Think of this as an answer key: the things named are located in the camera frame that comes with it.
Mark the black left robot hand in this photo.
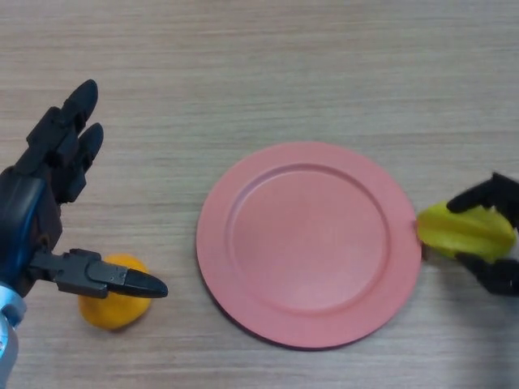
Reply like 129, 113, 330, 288
0, 79, 169, 300

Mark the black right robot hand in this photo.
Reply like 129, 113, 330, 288
445, 173, 519, 297

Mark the yellow starfruit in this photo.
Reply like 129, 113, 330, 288
416, 200, 518, 264

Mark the pink round plate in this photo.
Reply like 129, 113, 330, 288
195, 141, 422, 352

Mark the orange pear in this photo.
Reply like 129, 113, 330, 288
78, 253, 151, 331

